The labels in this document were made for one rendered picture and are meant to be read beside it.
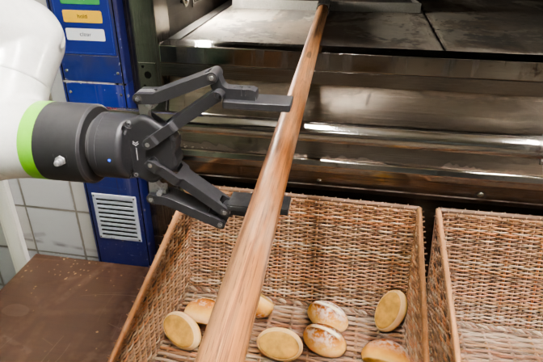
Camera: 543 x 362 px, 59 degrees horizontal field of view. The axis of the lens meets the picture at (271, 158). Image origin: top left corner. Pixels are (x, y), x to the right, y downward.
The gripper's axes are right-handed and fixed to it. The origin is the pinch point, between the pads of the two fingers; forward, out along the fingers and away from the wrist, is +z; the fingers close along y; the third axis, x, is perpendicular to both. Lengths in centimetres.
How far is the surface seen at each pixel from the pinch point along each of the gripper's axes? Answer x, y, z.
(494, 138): -15.1, 2.8, 26.9
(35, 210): -54, 50, -75
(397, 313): -36, 55, 22
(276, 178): 5.9, -0.5, 0.9
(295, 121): -9.1, -0.4, 1.0
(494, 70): -52, 4, 36
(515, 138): -15.3, 2.6, 29.5
